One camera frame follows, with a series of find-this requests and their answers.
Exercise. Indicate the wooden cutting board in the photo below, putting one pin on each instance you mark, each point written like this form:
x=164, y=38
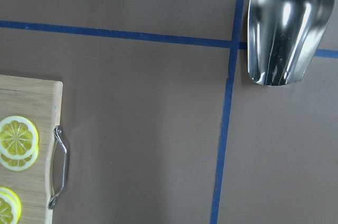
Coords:
x=39, y=186

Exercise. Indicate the metal scoop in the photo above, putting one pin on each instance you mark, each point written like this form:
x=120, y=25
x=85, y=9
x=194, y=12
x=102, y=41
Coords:
x=283, y=36

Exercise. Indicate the lemon slice stack near handle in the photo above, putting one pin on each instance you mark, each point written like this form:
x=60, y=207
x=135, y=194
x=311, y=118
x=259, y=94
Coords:
x=19, y=143

